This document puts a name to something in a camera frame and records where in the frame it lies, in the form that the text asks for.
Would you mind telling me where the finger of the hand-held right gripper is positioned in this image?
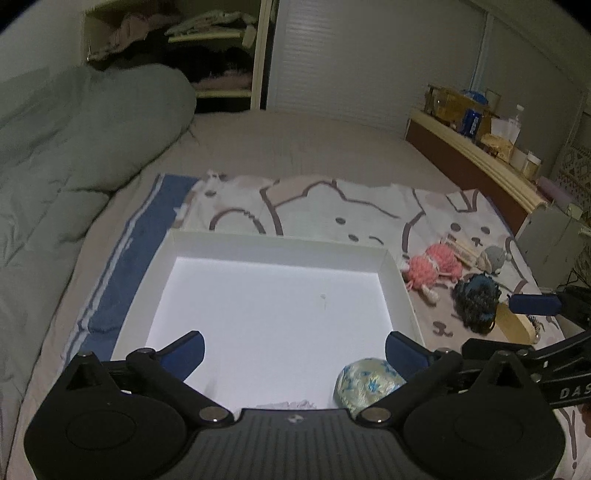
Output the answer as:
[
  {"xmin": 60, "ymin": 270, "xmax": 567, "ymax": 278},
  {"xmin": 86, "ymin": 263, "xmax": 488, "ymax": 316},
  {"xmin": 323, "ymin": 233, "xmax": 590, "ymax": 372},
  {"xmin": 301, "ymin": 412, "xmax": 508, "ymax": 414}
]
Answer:
[
  {"xmin": 508, "ymin": 285, "xmax": 591, "ymax": 325},
  {"xmin": 462, "ymin": 338, "xmax": 555, "ymax": 370}
]

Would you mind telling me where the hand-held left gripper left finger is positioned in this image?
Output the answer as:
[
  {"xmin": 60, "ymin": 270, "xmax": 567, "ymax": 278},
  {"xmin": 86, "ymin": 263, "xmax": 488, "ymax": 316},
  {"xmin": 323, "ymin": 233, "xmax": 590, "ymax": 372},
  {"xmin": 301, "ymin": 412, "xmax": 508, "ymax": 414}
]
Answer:
[{"xmin": 62, "ymin": 330, "xmax": 232, "ymax": 425}]

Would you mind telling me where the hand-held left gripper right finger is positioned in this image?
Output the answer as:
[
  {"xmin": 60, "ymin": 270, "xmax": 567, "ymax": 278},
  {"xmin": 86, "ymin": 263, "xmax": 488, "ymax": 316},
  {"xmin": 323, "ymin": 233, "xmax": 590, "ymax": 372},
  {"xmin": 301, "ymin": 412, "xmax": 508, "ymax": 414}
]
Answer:
[{"xmin": 353, "ymin": 330, "xmax": 546, "ymax": 425}]

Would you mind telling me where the grey crochet doll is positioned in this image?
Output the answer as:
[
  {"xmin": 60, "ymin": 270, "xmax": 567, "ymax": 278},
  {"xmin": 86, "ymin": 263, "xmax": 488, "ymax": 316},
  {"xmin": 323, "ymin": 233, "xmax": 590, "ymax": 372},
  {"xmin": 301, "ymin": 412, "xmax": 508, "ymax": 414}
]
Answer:
[{"xmin": 475, "ymin": 244, "xmax": 511, "ymax": 276}]

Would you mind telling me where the pink crochet doll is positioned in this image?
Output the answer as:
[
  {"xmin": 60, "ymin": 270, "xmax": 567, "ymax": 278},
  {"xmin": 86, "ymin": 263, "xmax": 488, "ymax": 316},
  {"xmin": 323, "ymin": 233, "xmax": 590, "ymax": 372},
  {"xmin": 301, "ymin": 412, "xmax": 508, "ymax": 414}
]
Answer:
[{"xmin": 399, "ymin": 244, "xmax": 465, "ymax": 305}]

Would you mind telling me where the white shallow cardboard box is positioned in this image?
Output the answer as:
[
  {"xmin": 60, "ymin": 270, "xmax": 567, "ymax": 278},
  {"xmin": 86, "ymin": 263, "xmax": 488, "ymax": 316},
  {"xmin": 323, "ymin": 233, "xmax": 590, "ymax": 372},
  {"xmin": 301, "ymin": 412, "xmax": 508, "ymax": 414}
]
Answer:
[{"xmin": 111, "ymin": 230, "xmax": 426, "ymax": 411}]

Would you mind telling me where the wooden hairbrush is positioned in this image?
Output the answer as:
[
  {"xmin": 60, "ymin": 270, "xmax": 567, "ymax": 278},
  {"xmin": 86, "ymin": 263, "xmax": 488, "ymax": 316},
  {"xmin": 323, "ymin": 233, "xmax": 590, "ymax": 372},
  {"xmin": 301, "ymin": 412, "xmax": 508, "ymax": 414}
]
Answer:
[{"xmin": 496, "ymin": 305, "xmax": 542, "ymax": 345}]

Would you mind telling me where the shiny blue patterned pouch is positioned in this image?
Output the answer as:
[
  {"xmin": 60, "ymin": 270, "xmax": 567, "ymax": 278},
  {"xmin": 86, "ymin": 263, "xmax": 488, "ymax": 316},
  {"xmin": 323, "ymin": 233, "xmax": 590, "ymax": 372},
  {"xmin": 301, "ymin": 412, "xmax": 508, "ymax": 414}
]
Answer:
[{"xmin": 333, "ymin": 357, "xmax": 407, "ymax": 414}]

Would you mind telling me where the dark blue crochet doll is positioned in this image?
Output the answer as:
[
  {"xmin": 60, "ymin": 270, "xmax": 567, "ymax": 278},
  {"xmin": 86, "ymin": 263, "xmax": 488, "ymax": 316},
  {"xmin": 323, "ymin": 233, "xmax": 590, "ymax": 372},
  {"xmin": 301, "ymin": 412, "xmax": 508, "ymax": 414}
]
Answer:
[{"xmin": 455, "ymin": 272, "xmax": 502, "ymax": 335}]

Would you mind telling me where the grey nightstand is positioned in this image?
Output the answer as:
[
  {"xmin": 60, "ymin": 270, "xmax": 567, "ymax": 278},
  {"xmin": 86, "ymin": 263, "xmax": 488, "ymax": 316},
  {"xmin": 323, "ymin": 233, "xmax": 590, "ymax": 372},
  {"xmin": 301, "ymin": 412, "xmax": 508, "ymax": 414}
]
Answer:
[{"xmin": 515, "ymin": 203, "xmax": 588, "ymax": 289}]

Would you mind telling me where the white crumpled cloth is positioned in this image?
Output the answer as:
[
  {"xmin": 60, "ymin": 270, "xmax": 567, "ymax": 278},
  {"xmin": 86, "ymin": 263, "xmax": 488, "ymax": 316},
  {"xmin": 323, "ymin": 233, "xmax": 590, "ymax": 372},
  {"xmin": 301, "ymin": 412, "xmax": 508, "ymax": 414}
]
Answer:
[{"xmin": 256, "ymin": 398, "xmax": 319, "ymax": 411}]

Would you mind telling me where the blue striped sheet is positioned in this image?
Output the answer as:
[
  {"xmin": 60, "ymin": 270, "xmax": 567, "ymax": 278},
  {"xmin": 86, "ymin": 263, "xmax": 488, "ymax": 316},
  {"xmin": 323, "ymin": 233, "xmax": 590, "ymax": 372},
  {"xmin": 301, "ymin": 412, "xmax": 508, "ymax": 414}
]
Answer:
[{"xmin": 65, "ymin": 173, "xmax": 204, "ymax": 365}]

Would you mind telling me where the pink flat box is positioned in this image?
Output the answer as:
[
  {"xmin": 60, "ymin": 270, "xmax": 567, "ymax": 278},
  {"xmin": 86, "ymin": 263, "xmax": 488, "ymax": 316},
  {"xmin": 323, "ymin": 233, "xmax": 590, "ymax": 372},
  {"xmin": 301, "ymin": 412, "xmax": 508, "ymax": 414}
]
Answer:
[{"xmin": 538, "ymin": 178, "xmax": 576, "ymax": 205}]

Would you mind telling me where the patterned beige pillow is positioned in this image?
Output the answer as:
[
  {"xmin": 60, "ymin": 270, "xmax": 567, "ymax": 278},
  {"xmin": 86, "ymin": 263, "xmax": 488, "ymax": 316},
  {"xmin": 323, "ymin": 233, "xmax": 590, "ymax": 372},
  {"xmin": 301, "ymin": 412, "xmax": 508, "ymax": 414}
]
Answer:
[{"xmin": 549, "ymin": 143, "xmax": 591, "ymax": 214}]

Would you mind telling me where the yellow snack bag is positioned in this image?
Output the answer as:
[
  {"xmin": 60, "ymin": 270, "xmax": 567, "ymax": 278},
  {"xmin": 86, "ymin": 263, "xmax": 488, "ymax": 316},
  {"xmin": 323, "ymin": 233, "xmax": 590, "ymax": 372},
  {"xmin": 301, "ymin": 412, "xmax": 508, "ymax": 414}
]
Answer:
[{"xmin": 480, "ymin": 131, "xmax": 516, "ymax": 160}]

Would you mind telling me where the wooden bed headboard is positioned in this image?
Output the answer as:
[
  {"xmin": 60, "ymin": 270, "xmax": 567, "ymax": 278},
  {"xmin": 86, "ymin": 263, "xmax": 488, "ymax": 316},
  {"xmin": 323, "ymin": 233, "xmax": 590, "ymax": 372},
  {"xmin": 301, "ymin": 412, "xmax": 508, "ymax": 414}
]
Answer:
[{"xmin": 405, "ymin": 108, "xmax": 549, "ymax": 232}]

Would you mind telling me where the bear printed blanket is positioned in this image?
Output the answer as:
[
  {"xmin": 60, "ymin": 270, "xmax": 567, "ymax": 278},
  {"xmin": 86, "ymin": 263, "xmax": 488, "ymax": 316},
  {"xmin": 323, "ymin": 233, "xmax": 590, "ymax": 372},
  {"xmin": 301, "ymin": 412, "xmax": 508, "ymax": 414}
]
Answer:
[{"xmin": 173, "ymin": 171, "xmax": 583, "ymax": 464}]

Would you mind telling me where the white crumpled paper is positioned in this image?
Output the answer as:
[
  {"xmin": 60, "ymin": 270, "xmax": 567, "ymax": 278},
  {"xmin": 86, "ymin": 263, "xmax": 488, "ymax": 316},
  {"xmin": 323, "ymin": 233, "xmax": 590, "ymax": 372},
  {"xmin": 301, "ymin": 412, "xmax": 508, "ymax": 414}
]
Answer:
[{"xmin": 489, "ymin": 115, "xmax": 520, "ymax": 140}]

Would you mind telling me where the clear plastic bottle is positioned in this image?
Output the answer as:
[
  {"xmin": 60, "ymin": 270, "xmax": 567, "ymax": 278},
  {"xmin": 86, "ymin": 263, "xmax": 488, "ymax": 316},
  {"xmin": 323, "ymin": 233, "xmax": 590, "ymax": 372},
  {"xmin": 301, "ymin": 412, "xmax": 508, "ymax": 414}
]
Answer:
[{"xmin": 508, "ymin": 105, "xmax": 527, "ymax": 139}]

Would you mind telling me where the brown cardboard box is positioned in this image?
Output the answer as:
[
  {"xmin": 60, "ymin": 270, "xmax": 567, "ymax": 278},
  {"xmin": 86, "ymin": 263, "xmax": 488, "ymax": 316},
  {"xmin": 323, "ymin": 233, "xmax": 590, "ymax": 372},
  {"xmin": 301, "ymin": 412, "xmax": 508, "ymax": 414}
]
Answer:
[{"xmin": 425, "ymin": 84, "xmax": 490, "ymax": 131}]

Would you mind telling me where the beige bed sheet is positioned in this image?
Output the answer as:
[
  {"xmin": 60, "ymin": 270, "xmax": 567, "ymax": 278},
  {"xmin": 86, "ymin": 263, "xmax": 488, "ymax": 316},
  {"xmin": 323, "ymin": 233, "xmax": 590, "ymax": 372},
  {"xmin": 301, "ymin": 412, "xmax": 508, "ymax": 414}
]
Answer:
[{"xmin": 0, "ymin": 108, "xmax": 462, "ymax": 480}]

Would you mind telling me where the grey-green duvet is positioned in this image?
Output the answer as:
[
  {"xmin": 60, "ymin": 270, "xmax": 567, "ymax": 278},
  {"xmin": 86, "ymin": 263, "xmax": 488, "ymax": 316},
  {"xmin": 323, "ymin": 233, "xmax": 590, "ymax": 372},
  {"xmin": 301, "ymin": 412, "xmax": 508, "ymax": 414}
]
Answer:
[{"xmin": 0, "ymin": 65, "xmax": 197, "ymax": 384}]

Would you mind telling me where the pink fluffy cloth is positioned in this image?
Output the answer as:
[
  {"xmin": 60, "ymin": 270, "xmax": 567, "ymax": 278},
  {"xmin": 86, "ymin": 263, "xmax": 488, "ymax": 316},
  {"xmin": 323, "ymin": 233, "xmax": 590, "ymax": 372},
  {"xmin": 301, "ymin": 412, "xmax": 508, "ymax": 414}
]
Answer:
[{"xmin": 193, "ymin": 69, "xmax": 253, "ymax": 92}]

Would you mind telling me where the white louvered door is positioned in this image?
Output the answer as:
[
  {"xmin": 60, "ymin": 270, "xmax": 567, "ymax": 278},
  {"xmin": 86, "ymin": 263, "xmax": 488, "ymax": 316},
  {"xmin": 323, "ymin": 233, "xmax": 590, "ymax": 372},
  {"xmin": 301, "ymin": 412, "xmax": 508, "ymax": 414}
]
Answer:
[{"xmin": 272, "ymin": 0, "xmax": 491, "ymax": 139}]

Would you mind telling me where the cream wardrobe shelf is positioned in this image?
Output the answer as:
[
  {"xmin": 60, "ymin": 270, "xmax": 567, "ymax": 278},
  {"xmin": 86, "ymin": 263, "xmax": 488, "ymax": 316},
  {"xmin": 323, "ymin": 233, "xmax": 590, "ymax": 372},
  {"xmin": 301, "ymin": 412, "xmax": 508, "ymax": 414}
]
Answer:
[{"xmin": 83, "ymin": 0, "xmax": 279, "ymax": 112}]

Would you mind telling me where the folded patterned cloth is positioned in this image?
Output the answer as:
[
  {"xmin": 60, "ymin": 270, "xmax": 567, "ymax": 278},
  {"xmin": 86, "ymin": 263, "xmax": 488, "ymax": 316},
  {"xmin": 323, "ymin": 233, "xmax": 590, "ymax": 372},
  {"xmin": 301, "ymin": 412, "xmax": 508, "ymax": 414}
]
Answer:
[{"xmin": 165, "ymin": 11, "xmax": 242, "ymax": 38}]

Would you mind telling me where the small wooden frame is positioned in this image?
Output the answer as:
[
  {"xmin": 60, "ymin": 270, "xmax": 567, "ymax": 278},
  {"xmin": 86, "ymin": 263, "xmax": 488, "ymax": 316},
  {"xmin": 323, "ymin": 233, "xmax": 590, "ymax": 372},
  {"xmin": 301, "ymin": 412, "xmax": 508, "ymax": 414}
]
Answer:
[{"xmin": 443, "ymin": 233, "xmax": 485, "ymax": 269}]

